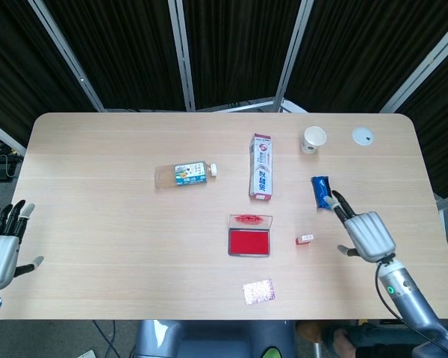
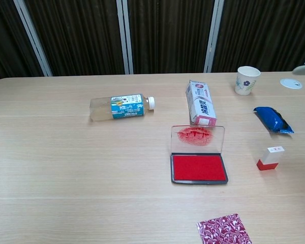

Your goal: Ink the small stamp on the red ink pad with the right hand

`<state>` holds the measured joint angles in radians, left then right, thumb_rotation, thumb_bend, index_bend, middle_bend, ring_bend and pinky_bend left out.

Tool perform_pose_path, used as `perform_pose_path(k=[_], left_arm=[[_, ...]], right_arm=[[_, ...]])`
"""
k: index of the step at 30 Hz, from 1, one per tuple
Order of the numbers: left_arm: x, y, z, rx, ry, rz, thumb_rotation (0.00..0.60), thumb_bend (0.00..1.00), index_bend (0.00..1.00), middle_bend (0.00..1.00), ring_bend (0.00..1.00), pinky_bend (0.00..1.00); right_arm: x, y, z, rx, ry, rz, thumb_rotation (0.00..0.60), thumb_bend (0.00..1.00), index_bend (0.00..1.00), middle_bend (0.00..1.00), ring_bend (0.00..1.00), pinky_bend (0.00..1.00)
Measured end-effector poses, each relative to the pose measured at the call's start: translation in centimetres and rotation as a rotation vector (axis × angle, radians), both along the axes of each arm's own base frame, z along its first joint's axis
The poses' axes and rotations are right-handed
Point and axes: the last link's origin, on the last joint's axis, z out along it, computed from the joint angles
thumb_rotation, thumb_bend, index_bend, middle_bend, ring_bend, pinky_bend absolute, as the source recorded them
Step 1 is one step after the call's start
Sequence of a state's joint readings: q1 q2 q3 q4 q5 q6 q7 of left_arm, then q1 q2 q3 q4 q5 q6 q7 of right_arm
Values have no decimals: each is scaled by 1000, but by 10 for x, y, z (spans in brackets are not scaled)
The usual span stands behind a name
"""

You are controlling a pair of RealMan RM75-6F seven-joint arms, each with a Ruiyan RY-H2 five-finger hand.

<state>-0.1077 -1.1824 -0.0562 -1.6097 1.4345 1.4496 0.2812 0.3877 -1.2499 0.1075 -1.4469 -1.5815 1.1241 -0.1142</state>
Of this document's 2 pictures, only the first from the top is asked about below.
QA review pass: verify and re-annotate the red ink pad case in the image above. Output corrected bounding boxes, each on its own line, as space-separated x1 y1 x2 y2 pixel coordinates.
227 213 274 259

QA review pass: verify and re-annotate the blue floor cable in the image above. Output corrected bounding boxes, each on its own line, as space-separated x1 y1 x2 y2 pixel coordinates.
92 319 117 358

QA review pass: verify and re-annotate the white paper cup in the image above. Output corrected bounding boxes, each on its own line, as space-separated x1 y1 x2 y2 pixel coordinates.
300 125 328 155

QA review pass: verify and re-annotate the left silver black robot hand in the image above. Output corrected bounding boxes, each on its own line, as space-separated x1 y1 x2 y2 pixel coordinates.
0 199 45 291

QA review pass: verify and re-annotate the white red toothpaste box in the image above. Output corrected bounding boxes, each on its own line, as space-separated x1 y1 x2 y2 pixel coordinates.
247 132 276 203

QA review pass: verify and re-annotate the clear plastic drink bottle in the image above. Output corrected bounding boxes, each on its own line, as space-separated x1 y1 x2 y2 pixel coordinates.
154 160 220 191

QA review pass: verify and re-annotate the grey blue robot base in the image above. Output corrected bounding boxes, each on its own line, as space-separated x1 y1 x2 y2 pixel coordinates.
133 319 298 358

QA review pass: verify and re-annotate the blue snack packet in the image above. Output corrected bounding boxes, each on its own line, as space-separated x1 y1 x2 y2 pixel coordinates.
310 175 337 212

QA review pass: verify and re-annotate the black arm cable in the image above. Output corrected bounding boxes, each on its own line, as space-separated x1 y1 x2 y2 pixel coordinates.
375 260 448 354

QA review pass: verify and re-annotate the black fabric screen panel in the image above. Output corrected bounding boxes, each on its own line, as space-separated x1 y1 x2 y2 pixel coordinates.
274 0 448 113
40 0 195 112
167 0 311 112
379 37 448 202
0 0 105 150

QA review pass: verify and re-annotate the white round cup lid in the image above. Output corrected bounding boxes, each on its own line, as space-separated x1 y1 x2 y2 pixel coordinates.
351 127 375 148

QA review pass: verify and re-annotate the brown shoe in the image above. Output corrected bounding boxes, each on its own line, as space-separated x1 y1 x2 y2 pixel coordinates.
296 320 335 343

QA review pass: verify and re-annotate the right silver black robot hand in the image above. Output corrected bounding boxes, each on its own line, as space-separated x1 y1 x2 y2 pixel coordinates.
328 189 397 264

